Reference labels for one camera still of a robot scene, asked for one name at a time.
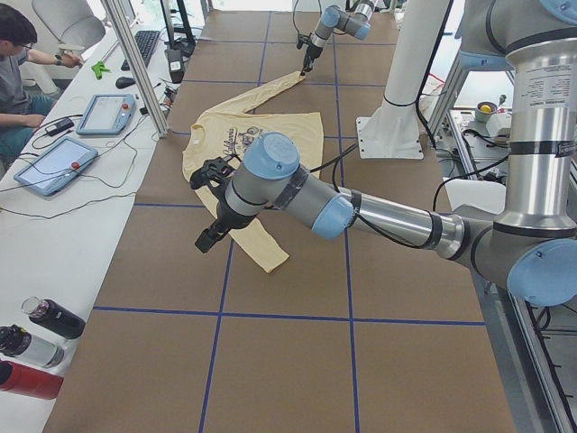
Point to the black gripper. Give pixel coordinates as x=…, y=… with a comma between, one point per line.
x=310, y=54
x=224, y=220

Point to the cream long-sleeve printed shirt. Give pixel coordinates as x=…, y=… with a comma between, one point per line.
x=227, y=130

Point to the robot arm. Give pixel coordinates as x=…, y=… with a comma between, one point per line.
x=528, y=248
x=333, y=18

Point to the near blue teach pendant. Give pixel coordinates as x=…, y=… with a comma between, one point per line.
x=54, y=169

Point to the blue teach pendant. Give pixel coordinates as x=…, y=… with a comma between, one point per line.
x=106, y=114
x=54, y=169

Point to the far blue teach pendant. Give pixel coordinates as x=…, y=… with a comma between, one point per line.
x=106, y=114

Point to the black keyboard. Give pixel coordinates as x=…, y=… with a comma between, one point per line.
x=146, y=41

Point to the brown table mat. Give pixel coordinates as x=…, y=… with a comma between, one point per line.
x=356, y=334

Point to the black water bottle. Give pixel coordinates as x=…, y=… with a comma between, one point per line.
x=49, y=314

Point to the black computer mouse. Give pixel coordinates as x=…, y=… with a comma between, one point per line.
x=124, y=82

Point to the black power adapter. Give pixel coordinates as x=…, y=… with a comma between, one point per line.
x=60, y=126

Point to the green clamp tool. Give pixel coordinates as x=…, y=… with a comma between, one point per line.
x=99, y=68

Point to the clear steel water bottle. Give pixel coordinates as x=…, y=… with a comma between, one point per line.
x=17, y=343

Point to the seated person grey shirt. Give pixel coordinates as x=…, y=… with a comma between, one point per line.
x=22, y=114

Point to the red water bottle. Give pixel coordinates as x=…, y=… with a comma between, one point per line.
x=23, y=380

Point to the white office chair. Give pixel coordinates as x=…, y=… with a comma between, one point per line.
x=72, y=26

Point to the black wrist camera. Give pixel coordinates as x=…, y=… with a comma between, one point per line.
x=213, y=173

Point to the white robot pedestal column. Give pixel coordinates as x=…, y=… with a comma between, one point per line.
x=420, y=32

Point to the grey aluminium frame post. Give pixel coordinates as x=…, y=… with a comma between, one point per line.
x=131, y=52

